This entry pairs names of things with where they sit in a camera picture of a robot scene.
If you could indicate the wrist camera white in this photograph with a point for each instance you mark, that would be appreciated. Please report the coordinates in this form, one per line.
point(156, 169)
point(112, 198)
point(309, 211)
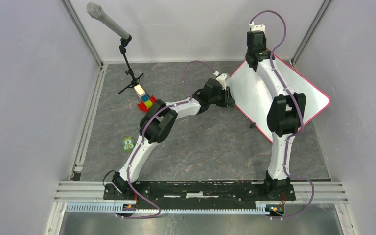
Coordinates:
point(222, 78)
point(257, 27)

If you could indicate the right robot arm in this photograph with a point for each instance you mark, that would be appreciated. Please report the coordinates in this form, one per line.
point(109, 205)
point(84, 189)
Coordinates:
point(285, 115)

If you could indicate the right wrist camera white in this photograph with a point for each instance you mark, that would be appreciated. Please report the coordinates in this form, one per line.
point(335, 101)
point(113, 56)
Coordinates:
point(257, 27)

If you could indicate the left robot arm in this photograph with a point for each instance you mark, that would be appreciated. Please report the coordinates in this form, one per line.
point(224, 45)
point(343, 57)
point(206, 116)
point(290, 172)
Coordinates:
point(157, 123)

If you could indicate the grey microphone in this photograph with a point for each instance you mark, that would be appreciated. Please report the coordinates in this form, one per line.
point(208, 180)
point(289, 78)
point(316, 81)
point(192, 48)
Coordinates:
point(96, 12)

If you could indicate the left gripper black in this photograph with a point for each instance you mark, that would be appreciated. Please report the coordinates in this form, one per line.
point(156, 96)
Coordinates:
point(228, 100)

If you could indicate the white slotted cable duct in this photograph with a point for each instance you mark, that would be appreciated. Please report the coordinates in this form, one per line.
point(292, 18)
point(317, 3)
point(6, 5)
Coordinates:
point(124, 208)

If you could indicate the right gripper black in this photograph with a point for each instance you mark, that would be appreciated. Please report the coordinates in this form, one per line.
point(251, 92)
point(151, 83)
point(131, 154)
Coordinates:
point(264, 42)

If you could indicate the green number block toy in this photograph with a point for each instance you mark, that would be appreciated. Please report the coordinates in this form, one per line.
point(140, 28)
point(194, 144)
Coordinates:
point(128, 144)

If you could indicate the pink framed whiteboard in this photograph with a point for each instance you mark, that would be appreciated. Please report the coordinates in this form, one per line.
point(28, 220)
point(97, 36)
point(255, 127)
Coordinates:
point(253, 99)

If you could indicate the black microphone stand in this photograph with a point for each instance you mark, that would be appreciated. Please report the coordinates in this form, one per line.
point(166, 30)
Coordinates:
point(135, 80)

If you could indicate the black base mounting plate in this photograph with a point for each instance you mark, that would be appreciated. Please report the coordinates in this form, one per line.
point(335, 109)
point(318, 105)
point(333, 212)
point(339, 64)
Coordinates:
point(198, 194)

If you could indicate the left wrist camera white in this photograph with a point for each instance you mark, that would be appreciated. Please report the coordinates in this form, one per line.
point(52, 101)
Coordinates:
point(222, 78)

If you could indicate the red plate with blocks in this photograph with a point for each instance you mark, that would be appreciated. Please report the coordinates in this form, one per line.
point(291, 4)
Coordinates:
point(146, 100)

